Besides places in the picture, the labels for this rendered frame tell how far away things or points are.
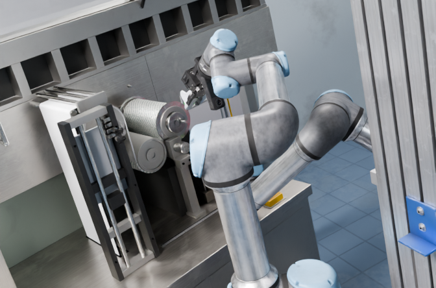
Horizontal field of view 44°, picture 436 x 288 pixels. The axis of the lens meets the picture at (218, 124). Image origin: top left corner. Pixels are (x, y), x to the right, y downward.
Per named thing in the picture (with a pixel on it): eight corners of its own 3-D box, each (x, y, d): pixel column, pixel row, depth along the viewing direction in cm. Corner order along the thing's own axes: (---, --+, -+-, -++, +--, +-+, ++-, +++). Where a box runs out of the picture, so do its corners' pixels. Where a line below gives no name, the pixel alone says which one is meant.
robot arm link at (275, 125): (304, 117, 108) (283, 39, 152) (251, 128, 110) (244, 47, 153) (313, 165, 113) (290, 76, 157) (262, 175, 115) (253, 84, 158)
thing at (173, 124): (166, 116, 186) (183, 109, 190) (163, 115, 187) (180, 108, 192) (170, 136, 188) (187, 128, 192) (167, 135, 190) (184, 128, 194)
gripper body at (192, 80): (197, 73, 178) (209, 51, 169) (212, 93, 176) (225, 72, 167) (179, 81, 174) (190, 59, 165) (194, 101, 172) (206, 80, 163)
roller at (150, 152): (143, 178, 185) (133, 146, 181) (108, 165, 204) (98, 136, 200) (170, 163, 192) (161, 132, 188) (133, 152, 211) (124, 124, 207)
